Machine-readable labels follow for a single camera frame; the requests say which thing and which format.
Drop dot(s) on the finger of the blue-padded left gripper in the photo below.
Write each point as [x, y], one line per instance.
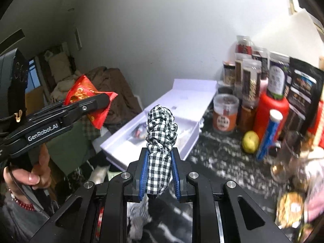
[52, 107]
[66, 115]

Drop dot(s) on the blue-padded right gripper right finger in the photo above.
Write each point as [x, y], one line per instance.
[224, 214]

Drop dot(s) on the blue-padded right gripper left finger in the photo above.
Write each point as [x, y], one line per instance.
[98, 212]

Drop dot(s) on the red gold snack packet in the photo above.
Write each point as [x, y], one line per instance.
[93, 103]

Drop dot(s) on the black white gingham scrunchie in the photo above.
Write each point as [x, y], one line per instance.
[161, 138]

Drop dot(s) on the person's left hand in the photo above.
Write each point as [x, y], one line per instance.
[37, 178]

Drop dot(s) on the green plaid cloth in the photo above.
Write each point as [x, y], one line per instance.
[89, 131]

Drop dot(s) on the brown quilted blanket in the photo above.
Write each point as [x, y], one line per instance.
[125, 106]

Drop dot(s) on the silver purple snack packet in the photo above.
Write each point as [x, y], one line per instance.
[139, 134]

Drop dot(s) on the yellow lemon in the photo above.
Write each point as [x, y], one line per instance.
[250, 142]

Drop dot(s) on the clear jar orange label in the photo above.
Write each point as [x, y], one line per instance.
[225, 111]

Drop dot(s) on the blue white tube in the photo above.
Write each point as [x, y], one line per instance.
[270, 133]

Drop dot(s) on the white open gift box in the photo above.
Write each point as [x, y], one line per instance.
[177, 114]

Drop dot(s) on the small jar with nuts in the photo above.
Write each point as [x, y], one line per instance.
[229, 73]

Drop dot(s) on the tall clear jar brown contents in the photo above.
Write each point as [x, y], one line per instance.
[239, 57]

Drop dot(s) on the tall clear jar dark snacks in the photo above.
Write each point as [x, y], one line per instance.
[251, 81]

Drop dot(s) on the dark jar white label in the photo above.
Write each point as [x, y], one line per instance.
[278, 71]

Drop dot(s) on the black printed snack bag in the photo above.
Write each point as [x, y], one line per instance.
[304, 94]

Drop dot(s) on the tall jar red contents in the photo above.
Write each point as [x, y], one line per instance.
[244, 45]

